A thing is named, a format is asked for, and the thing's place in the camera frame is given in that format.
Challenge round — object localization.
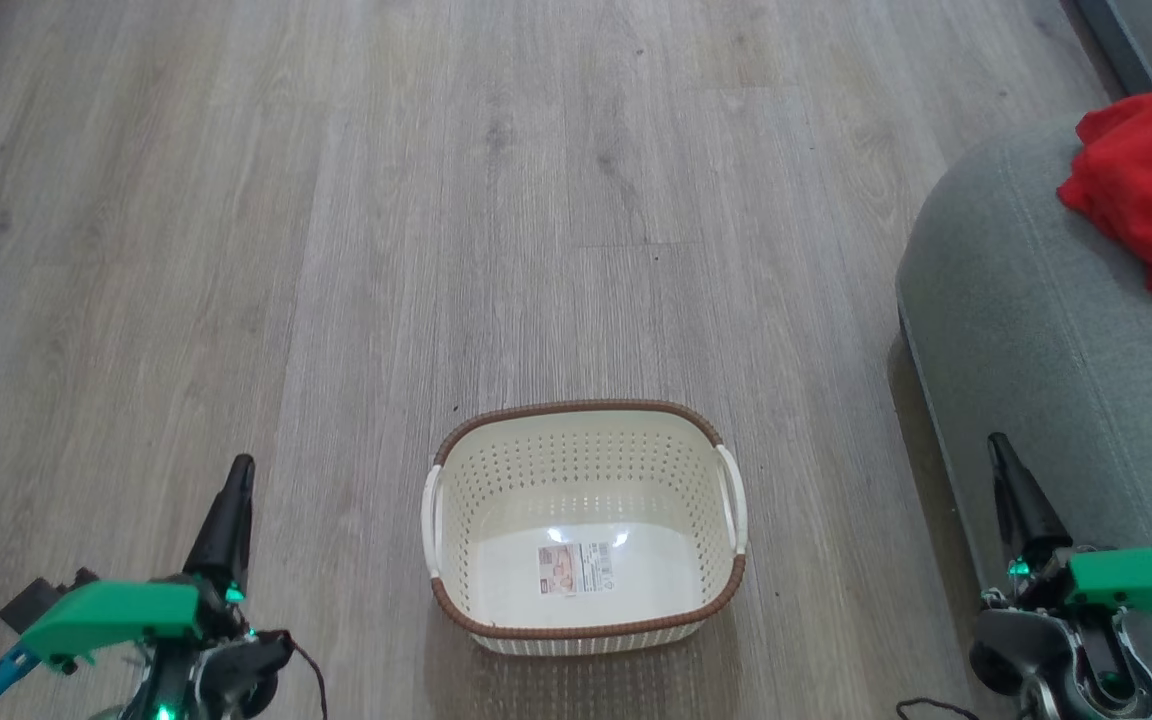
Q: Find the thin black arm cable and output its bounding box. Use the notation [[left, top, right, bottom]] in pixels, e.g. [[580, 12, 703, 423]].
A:
[[284, 633, 330, 720], [896, 697, 985, 720]]

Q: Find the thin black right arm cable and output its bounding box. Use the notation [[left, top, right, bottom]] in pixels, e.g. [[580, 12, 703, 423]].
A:
[[896, 697, 985, 720]]

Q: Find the red garment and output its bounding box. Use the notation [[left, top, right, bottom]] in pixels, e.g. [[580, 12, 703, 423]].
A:
[[1056, 87, 1152, 319]]

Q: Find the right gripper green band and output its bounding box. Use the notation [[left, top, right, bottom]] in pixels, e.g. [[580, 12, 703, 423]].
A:
[[984, 431, 1152, 720]]

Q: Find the paper label sticker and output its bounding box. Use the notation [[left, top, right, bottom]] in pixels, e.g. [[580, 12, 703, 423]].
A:
[[536, 541, 617, 598]]

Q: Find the white perforated laundry basket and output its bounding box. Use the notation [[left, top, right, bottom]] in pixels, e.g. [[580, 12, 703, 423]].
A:
[[421, 400, 748, 657]]

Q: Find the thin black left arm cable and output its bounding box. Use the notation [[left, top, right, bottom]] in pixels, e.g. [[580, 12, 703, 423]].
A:
[[284, 633, 330, 720]]

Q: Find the grey fabric sofa seat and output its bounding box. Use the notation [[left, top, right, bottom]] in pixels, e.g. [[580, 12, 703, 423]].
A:
[[896, 108, 1152, 720]]

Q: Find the blue left camera plug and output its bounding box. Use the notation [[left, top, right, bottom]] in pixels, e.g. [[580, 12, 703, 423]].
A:
[[0, 645, 43, 718]]

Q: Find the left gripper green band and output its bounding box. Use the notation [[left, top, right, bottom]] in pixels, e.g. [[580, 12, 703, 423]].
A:
[[20, 454, 258, 720]]

